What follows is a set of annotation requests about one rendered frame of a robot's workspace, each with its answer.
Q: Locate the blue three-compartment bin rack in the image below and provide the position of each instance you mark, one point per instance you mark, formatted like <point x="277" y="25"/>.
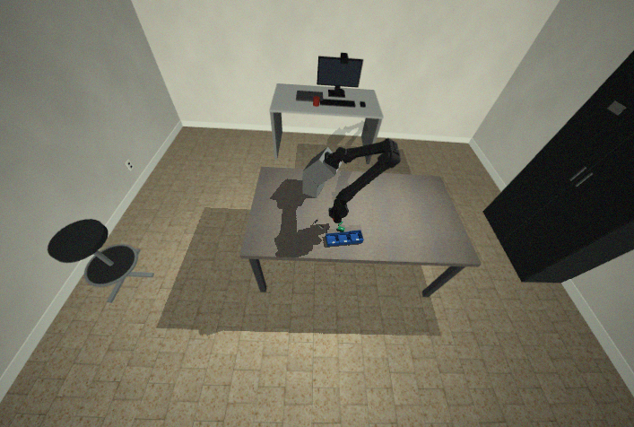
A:
<point x="344" y="238"/>

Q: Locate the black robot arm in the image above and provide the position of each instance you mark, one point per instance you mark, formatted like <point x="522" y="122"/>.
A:
<point x="391" y="158"/>

